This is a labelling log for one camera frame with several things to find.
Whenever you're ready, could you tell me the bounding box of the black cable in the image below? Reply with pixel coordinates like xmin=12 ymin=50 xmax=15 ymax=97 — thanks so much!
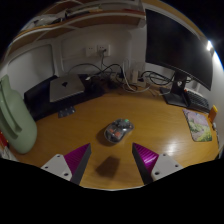
xmin=141 ymin=70 xmax=174 ymax=87
xmin=68 ymin=62 xmax=125 ymax=79

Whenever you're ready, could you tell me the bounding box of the silver mini computer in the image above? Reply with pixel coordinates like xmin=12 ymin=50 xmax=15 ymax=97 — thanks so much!
xmin=49 ymin=73 xmax=86 ymax=103

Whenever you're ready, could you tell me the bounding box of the cherry blossom print mouse pad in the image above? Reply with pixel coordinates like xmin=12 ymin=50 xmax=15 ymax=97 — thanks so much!
xmin=182 ymin=108 xmax=213 ymax=143

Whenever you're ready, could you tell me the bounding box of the white wall socket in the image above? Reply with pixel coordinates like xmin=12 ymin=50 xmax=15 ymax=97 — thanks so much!
xmin=96 ymin=44 xmax=111 ymax=58
xmin=85 ymin=45 xmax=97 ymax=58

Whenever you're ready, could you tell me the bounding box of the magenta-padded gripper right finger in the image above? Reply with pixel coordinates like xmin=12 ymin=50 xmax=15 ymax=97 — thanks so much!
xmin=132 ymin=143 xmax=184 ymax=185

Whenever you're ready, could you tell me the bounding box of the black computer monitor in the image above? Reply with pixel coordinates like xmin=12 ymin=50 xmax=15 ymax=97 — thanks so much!
xmin=144 ymin=8 xmax=214 ymax=108

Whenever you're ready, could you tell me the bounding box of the silver blister pack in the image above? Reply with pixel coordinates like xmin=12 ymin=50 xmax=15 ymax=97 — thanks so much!
xmin=58 ymin=105 xmax=77 ymax=119

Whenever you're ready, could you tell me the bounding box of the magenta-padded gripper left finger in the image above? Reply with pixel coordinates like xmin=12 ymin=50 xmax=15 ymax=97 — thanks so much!
xmin=40 ymin=143 xmax=92 ymax=185

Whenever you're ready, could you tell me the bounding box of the black flat box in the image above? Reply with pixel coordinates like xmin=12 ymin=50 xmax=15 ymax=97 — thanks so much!
xmin=23 ymin=74 xmax=106 ymax=122

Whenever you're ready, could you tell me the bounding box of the pale green jug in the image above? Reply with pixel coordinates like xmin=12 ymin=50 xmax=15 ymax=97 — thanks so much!
xmin=0 ymin=74 xmax=38 ymax=155

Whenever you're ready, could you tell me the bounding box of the amber jar with yellow lid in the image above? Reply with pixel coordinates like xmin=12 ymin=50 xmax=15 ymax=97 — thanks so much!
xmin=208 ymin=104 xmax=219 ymax=123

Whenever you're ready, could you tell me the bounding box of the white power strip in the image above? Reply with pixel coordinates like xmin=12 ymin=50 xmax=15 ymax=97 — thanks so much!
xmin=128 ymin=68 xmax=142 ymax=85

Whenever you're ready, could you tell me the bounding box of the white cable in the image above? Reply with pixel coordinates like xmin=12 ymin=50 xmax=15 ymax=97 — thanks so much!
xmin=120 ymin=59 xmax=151 ymax=94

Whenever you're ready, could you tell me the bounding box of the wooden wall shelf unit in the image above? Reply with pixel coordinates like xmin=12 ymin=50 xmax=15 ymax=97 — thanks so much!
xmin=6 ymin=0 xmax=148 ymax=58

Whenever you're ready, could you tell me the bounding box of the transparent computer mouse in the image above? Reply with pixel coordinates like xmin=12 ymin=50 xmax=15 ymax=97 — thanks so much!
xmin=103 ymin=118 xmax=135 ymax=145

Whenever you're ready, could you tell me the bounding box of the red and white packet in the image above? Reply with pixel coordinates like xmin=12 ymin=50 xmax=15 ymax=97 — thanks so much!
xmin=0 ymin=131 xmax=10 ymax=158

